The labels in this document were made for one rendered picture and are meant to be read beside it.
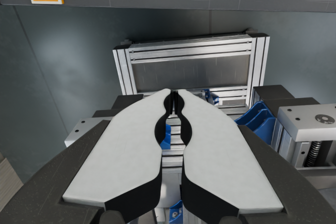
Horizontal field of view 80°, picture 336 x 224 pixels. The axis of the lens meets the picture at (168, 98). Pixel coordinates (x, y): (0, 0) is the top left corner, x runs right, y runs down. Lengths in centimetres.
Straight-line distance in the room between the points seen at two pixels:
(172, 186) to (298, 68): 126
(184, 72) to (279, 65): 68
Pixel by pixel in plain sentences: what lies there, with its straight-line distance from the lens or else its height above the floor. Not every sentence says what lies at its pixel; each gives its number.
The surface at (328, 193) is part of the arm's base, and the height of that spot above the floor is 105.
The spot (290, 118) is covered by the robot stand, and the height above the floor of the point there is 96.
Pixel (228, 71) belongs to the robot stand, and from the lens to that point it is 124.
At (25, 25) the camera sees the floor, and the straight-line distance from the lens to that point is 166.
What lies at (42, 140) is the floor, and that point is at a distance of 212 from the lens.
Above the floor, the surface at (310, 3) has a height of 95.
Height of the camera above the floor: 133
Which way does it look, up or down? 61 degrees down
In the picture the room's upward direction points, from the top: 175 degrees counter-clockwise
